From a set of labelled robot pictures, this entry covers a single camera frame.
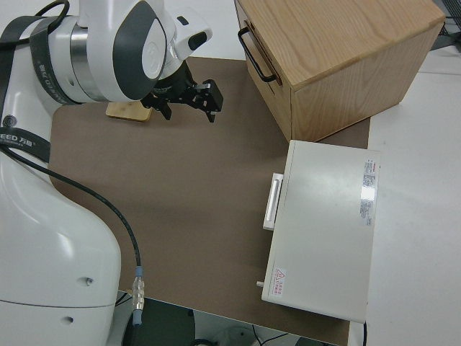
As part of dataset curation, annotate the white toaster oven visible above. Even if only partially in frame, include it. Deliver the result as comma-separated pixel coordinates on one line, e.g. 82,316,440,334
260,139,382,324

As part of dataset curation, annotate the brown table mat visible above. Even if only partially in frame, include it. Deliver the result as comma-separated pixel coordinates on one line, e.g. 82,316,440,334
48,56,372,344

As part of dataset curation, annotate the wooden mug tree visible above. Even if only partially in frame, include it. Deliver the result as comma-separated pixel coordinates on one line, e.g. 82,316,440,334
105,100,153,124

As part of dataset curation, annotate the black cabinet drawer handle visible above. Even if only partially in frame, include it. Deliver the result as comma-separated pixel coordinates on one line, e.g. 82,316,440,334
237,27,275,84

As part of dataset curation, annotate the wooden drawer cabinet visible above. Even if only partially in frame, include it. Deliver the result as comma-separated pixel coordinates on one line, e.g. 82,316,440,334
233,0,446,143

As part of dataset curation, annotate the gray round floor object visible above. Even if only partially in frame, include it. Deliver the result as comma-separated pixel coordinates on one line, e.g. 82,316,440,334
195,322,259,346

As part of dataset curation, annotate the white toaster door handle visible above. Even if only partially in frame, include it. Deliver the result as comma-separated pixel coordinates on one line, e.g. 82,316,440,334
262,172,286,231

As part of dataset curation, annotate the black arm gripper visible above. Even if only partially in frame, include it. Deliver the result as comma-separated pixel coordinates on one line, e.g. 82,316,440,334
141,64,225,124

